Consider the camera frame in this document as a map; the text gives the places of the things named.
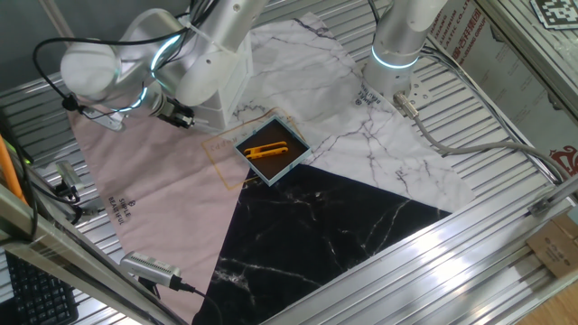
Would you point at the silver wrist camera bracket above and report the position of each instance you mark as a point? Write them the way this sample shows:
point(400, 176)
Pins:
point(108, 121)

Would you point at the black keyboard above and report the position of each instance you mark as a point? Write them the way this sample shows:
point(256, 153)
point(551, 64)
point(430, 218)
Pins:
point(40, 298)

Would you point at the printed cardboard panel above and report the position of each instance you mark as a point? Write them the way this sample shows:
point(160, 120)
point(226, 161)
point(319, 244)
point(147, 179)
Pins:
point(510, 77)

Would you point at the orange plastic clip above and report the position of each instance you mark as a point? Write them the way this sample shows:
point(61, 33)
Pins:
point(266, 150)

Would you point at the aluminium strut with bracket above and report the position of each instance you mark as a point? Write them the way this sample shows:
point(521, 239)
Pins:
point(551, 198)

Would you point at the white plastic drawer cabinet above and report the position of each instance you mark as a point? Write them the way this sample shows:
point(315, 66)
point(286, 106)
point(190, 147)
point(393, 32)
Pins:
point(235, 90)

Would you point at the small silver camera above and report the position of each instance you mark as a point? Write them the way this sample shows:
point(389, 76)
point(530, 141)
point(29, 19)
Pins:
point(68, 173)

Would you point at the silver camera with vents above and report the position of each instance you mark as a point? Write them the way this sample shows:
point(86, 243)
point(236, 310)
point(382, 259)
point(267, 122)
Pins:
point(149, 268)

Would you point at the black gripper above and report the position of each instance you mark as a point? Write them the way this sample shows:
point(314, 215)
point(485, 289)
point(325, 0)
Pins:
point(168, 110)

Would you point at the black white marker board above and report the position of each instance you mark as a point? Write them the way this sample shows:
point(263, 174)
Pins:
point(557, 12)

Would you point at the marble pink black tablecloth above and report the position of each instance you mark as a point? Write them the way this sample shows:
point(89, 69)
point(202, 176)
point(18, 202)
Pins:
point(158, 180)

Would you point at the light blue square tray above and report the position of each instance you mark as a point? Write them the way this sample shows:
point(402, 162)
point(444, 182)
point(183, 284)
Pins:
point(280, 167)

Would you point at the brown cardboard box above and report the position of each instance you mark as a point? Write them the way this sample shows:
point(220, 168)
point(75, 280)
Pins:
point(555, 248)

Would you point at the grey metal pole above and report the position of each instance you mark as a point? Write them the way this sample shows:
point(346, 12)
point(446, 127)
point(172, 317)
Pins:
point(56, 18)

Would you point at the orange pole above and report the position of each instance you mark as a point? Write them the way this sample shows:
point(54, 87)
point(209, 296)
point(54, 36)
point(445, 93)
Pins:
point(9, 169)

